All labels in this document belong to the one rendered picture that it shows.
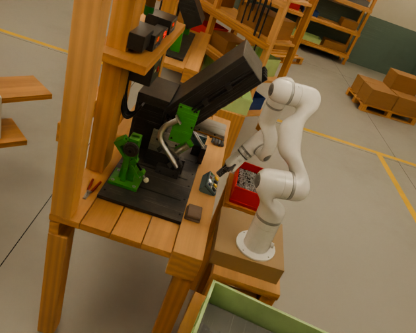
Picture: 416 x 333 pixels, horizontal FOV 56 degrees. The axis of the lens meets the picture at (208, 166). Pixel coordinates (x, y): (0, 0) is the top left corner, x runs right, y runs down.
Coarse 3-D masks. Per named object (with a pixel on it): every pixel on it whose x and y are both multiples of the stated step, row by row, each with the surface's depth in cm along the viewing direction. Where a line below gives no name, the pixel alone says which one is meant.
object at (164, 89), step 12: (156, 84) 225; (168, 84) 230; (144, 96) 210; (156, 96) 211; (168, 96) 216; (144, 108) 214; (156, 108) 213; (132, 120) 219; (144, 120) 218; (156, 120) 217; (132, 132) 222; (144, 132) 221; (144, 144) 226
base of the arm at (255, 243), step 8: (256, 216) 170; (256, 224) 170; (264, 224) 167; (280, 224) 170; (240, 232) 185; (248, 232) 176; (256, 232) 171; (264, 232) 169; (272, 232) 169; (240, 240) 180; (248, 240) 176; (256, 240) 172; (264, 240) 172; (272, 240) 176; (240, 248) 176; (248, 248) 176; (256, 248) 174; (264, 248) 175; (272, 248) 182; (248, 256) 173; (256, 256) 174; (264, 256) 176; (272, 256) 177
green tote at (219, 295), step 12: (216, 288) 155; (228, 288) 153; (216, 300) 158; (228, 300) 156; (240, 300) 154; (252, 300) 152; (204, 312) 141; (240, 312) 157; (252, 312) 155; (264, 312) 153; (276, 312) 151; (264, 324) 156; (276, 324) 154; (288, 324) 153; (300, 324) 151
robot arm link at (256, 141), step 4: (260, 132) 201; (252, 136) 204; (256, 136) 202; (260, 136) 201; (248, 140) 204; (252, 140) 202; (256, 140) 201; (260, 140) 201; (244, 144) 204; (248, 144) 202; (252, 144) 201; (256, 144) 201; (260, 144) 200; (244, 148) 203; (248, 148) 202; (252, 148) 201; (256, 148) 200; (248, 152) 202; (252, 152) 202; (252, 156) 205
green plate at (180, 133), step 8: (184, 104) 205; (176, 112) 207; (184, 112) 206; (192, 112) 206; (184, 120) 207; (192, 120) 207; (176, 128) 209; (184, 128) 209; (192, 128) 208; (176, 136) 210; (184, 136) 210
